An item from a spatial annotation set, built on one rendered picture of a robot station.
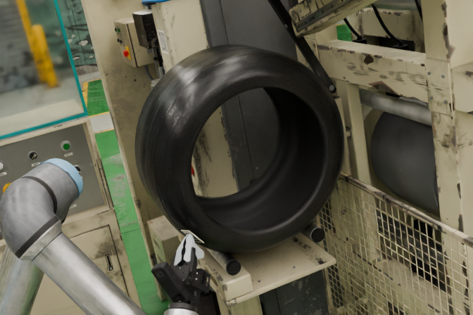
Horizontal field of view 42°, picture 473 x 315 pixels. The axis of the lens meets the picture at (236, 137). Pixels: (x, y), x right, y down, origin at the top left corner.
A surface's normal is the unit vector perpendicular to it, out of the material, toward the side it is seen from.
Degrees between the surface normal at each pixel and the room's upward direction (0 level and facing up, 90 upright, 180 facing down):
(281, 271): 0
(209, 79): 46
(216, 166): 90
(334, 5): 90
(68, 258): 58
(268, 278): 0
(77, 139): 90
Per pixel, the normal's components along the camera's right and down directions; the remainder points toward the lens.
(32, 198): 0.38, -0.68
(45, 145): 0.38, 0.22
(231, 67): 0.05, -0.51
